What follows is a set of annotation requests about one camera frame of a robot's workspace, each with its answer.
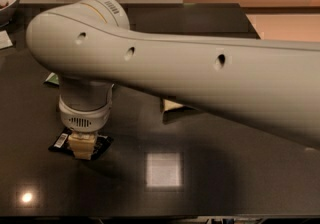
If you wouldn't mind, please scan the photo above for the brown sea salt chip bag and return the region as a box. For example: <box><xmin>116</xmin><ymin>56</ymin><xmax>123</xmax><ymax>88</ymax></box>
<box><xmin>162</xmin><ymin>99</ymin><xmax>183</xmax><ymax>112</ymax></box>

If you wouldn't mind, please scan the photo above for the white paper card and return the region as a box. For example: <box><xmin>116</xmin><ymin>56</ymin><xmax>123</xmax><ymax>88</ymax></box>
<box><xmin>0</xmin><ymin>31</ymin><xmax>13</xmax><ymax>49</ymax></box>

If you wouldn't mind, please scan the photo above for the black rxbar chocolate wrapper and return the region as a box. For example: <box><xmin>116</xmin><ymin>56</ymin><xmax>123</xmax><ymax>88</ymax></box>
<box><xmin>48</xmin><ymin>128</ymin><xmax>114</xmax><ymax>160</ymax></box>

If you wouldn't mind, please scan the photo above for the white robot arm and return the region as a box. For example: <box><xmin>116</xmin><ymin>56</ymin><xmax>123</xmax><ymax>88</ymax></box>
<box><xmin>26</xmin><ymin>0</ymin><xmax>320</xmax><ymax>148</ymax></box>

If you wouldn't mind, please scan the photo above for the green kettle chip bag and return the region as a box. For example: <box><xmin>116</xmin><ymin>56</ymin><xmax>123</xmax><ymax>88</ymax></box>
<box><xmin>45</xmin><ymin>73</ymin><xmax>59</xmax><ymax>86</ymax></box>

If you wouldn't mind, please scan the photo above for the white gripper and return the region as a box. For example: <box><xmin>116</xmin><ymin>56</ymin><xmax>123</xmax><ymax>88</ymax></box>
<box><xmin>59</xmin><ymin>95</ymin><xmax>112</xmax><ymax>160</ymax></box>

